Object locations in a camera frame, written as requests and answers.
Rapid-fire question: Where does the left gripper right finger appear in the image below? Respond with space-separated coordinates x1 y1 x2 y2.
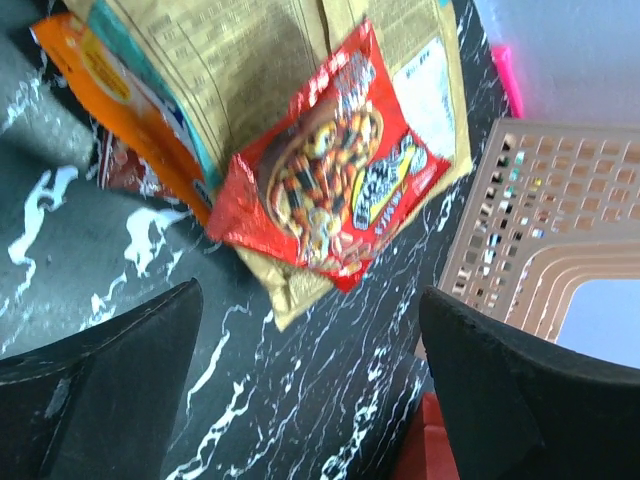
419 287 639 479

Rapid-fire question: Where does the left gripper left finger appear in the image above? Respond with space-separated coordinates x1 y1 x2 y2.
1 279 203 479

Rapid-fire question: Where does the red brown paper bag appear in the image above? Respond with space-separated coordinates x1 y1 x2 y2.
391 393 460 480

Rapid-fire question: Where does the red cookie snack packet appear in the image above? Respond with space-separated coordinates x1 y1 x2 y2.
207 21 450 291

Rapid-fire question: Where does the Fox's fruits candy bag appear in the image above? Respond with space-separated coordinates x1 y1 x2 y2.
31 13 211 225

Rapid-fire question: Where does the teal snack bag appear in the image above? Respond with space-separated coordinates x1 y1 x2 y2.
84 0 224 189

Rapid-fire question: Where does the peach plastic file organizer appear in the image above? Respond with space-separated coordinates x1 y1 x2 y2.
439 118 639 342

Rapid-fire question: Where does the pink marker on wall edge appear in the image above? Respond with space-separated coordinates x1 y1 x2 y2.
491 45 524 118

